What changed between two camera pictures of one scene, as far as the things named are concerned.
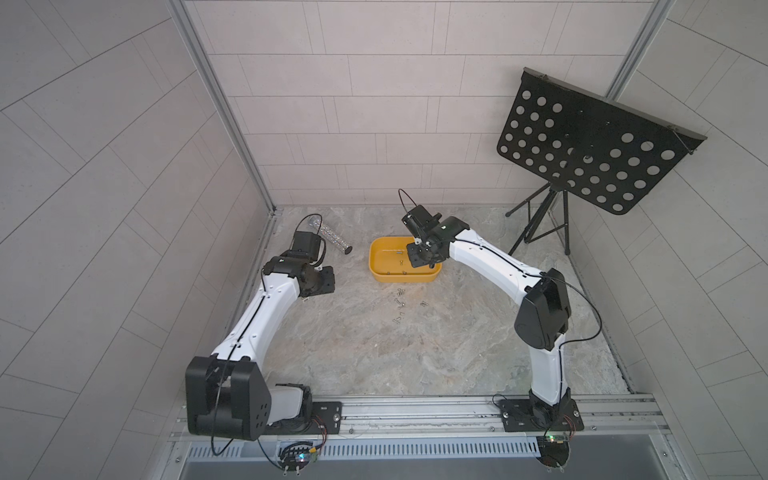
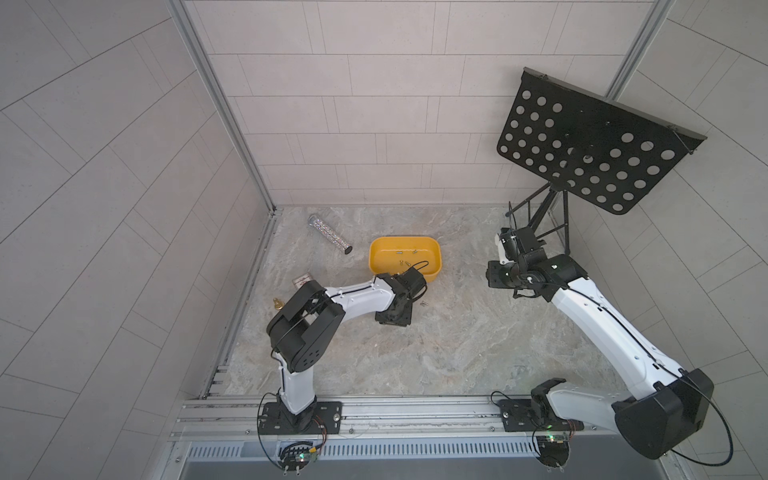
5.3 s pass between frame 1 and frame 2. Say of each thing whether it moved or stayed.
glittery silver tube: stayed
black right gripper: moved
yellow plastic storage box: stayed
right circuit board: stayed
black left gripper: moved
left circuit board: stayed
